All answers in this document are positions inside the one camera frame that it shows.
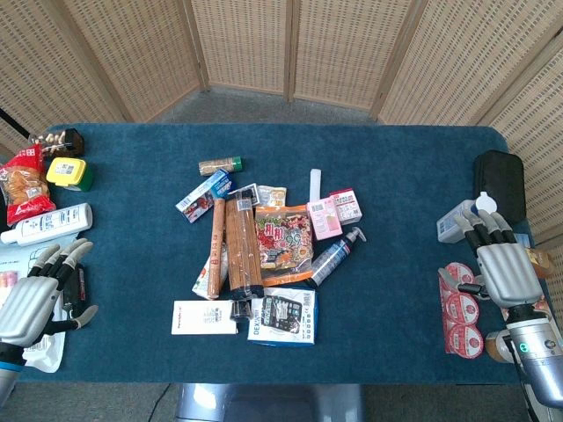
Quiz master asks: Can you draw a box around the green white orange carton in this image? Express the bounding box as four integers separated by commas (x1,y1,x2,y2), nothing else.
191,245,230,301

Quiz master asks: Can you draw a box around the green container yellow lid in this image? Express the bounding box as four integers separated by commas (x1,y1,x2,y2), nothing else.
45,156,95,193

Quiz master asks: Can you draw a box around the red cup multipack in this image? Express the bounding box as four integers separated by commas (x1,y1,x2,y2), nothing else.
437,261,486,360

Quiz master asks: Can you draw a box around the black cable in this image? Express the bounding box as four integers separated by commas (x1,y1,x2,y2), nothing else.
0,106,33,138

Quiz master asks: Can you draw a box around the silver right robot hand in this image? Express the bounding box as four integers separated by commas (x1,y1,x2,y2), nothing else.
438,208,545,309

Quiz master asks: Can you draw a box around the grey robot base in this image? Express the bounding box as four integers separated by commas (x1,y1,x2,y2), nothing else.
174,382,367,422

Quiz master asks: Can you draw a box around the red snack bag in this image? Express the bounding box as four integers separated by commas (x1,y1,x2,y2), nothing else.
0,143,58,229

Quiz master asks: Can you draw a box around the colourful grain snack bag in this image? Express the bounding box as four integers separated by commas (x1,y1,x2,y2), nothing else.
254,203,315,283

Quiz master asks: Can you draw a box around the white tube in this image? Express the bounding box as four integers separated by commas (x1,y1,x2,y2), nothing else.
309,168,324,203

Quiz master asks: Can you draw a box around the brown jar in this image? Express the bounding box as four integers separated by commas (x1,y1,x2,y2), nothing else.
485,331,516,364

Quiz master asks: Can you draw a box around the blue white electronics pack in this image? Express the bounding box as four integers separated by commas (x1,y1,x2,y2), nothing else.
246,286,318,347

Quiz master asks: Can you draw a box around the black and red pack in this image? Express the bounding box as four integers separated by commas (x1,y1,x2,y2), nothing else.
61,262,90,314

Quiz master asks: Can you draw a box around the brown cardboard tube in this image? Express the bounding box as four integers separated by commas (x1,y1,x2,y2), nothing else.
206,197,228,301

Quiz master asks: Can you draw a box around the white lotion bottle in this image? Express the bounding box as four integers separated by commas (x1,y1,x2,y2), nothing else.
0,202,94,248

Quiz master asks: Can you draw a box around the white and blue bottle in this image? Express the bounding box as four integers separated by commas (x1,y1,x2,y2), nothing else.
435,191,499,244

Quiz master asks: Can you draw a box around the dark pump bottle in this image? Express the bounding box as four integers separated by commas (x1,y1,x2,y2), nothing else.
307,226,368,288

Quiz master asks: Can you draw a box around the white printed paper sheet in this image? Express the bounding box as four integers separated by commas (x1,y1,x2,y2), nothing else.
0,234,89,309

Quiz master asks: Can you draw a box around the spice bottle green cap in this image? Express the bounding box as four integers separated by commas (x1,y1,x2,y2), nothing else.
198,156,245,178

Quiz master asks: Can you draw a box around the small black cylinder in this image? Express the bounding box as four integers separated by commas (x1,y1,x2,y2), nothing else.
230,299,253,323

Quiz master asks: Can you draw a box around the small red and white box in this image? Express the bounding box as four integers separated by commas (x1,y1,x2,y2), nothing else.
329,187,364,227

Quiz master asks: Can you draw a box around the blue table cloth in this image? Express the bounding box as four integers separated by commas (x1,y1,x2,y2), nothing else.
16,122,537,384

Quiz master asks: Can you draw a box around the black case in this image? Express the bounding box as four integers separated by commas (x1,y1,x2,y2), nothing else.
472,149,528,226

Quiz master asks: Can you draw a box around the woven bamboo folding screen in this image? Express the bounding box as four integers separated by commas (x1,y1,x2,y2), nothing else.
0,0,563,309

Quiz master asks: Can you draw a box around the blue white toothpaste box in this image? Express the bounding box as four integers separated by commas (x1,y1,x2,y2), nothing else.
175,168,233,224

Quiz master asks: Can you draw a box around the pink box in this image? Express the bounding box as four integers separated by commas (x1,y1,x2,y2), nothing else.
305,195,344,242

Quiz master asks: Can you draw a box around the white plastic pouch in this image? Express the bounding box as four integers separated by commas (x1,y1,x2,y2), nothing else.
21,302,68,375

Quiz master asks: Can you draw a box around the white Snowhite box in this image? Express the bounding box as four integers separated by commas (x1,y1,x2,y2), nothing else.
171,299,239,337

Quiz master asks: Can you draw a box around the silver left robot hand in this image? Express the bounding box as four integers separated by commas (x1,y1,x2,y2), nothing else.
0,239,100,349

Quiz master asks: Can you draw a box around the small beige packet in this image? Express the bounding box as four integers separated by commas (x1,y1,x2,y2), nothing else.
256,185,289,208

